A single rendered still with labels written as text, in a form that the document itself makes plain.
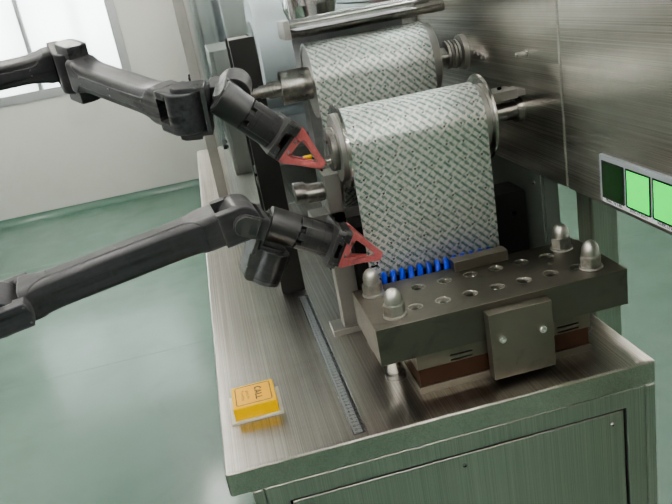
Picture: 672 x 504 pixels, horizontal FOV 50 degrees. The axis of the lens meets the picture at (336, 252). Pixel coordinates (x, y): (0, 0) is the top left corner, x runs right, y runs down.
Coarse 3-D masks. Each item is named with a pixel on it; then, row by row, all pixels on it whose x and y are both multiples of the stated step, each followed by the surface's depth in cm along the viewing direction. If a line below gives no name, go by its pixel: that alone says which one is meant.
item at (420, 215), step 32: (480, 160) 121; (384, 192) 120; (416, 192) 121; (448, 192) 122; (480, 192) 123; (384, 224) 122; (416, 224) 123; (448, 224) 124; (480, 224) 125; (384, 256) 123; (416, 256) 125; (448, 256) 126
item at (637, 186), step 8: (632, 176) 95; (640, 176) 94; (632, 184) 96; (640, 184) 94; (648, 184) 92; (632, 192) 96; (640, 192) 94; (648, 192) 93; (632, 200) 97; (640, 200) 95; (648, 200) 93; (640, 208) 95; (648, 208) 94
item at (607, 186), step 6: (606, 168) 101; (612, 168) 100; (618, 168) 98; (606, 174) 102; (612, 174) 100; (618, 174) 99; (606, 180) 102; (612, 180) 101; (618, 180) 99; (606, 186) 103; (612, 186) 101; (618, 186) 99; (606, 192) 103; (612, 192) 101; (618, 192) 100; (612, 198) 102; (618, 198) 100
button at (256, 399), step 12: (252, 384) 118; (264, 384) 118; (240, 396) 115; (252, 396) 115; (264, 396) 114; (276, 396) 114; (240, 408) 112; (252, 408) 113; (264, 408) 113; (276, 408) 113; (240, 420) 113
